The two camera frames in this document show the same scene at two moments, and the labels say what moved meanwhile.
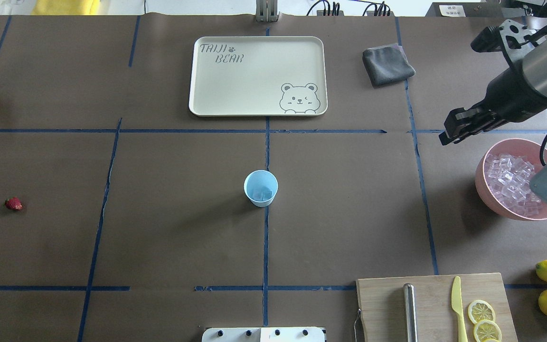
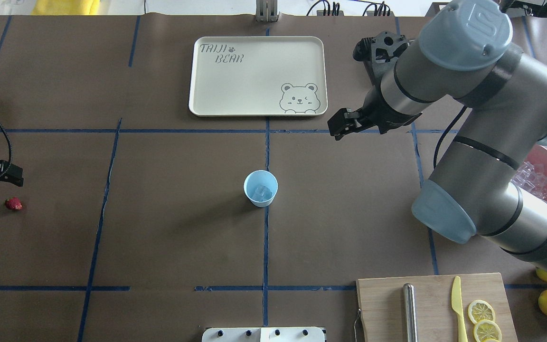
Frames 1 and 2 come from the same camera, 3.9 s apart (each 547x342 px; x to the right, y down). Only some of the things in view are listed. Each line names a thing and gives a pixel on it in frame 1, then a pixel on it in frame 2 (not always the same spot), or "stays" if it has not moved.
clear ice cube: (265, 193) stays
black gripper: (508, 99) -> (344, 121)
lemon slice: (486, 328) stays
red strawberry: (14, 203) stays
